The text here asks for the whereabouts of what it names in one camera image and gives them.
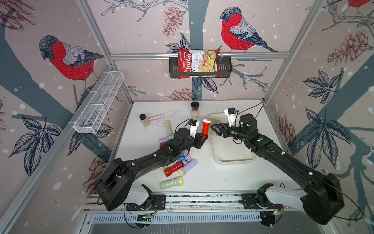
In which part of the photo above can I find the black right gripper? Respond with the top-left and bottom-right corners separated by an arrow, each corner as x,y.
210,122 -> 249,143

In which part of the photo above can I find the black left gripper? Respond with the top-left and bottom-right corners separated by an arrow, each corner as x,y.
179,132 -> 209,154

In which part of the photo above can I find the red flashlight white cap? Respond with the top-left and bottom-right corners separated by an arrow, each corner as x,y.
202,119 -> 211,139

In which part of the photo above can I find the purple flashlight horizontal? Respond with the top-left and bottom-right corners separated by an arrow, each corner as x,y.
159,135 -> 174,144

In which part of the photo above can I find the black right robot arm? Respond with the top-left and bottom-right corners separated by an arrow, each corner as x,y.
210,114 -> 344,225

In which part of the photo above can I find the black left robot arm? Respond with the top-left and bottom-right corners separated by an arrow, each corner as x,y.
94,128 -> 208,211

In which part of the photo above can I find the cream plastic storage tray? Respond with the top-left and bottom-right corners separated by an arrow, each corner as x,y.
208,130 -> 257,165

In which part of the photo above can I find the glass grinder with black cap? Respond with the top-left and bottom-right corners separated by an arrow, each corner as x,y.
191,101 -> 200,119

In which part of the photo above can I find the green flashlight at top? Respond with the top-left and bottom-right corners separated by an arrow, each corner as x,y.
164,121 -> 173,137

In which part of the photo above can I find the green flashlight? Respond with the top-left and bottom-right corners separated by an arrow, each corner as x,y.
160,176 -> 184,190
164,121 -> 173,137

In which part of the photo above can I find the red flashlight lower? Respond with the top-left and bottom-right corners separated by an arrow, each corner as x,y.
164,161 -> 184,177

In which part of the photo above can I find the green flashlight front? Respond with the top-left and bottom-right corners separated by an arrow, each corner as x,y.
160,176 -> 184,190

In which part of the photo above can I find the small jar with black lid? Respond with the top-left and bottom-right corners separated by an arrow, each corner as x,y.
139,114 -> 150,127

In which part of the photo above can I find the red cassava chips bag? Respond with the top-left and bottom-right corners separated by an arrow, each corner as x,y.
178,49 -> 221,73

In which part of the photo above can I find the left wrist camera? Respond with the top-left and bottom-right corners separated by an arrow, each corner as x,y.
188,119 -> 200,138

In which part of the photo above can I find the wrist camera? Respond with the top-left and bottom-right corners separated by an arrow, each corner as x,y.
188,119 -> 200,138
224,107 -> 238,127

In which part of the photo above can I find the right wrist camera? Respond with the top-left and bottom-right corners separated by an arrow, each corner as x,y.
224,107 -> 238,127

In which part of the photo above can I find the black wall basket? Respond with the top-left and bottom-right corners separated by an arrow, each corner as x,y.
169,57 -> 232,79

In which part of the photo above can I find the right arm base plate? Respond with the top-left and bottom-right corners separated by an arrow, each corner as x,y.
241,194 -> 283,210

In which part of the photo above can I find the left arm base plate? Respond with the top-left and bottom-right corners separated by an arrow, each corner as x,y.
126,195 -> 166,212

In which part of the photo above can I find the white wire mesh basket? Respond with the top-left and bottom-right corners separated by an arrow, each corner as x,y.
73,71 -> 124,134

